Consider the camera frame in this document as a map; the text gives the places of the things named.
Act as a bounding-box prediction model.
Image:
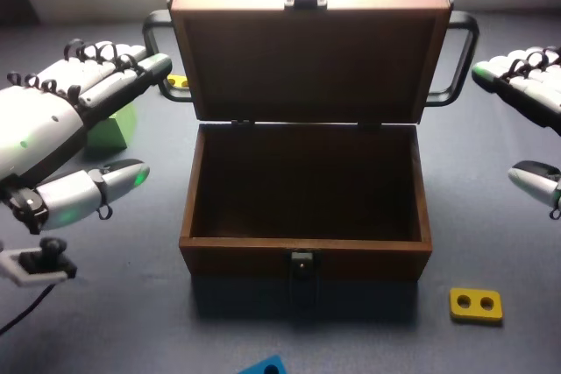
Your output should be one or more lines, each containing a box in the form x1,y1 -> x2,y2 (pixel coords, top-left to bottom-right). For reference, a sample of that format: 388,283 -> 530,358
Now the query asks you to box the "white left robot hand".
0,39 -> 173,235

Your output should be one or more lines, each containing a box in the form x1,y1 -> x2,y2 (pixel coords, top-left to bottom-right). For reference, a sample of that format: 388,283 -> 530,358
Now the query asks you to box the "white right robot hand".
472,45 -> 561,221

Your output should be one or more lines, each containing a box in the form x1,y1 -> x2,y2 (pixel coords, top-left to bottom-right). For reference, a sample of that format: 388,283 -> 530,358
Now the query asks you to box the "green foam block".
85,102 -> 138,150

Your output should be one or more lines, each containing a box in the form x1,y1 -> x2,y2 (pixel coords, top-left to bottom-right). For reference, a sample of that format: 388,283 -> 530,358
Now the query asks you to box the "grey table cloth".
0,12 -> 561,374

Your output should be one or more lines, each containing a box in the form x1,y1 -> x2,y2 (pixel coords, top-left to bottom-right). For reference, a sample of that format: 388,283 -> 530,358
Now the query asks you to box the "blue block with hole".
238,354 -> 288,374

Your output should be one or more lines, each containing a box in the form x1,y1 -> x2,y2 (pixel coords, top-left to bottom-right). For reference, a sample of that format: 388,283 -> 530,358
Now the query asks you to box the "thin black cable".
0,280 -> 56,335

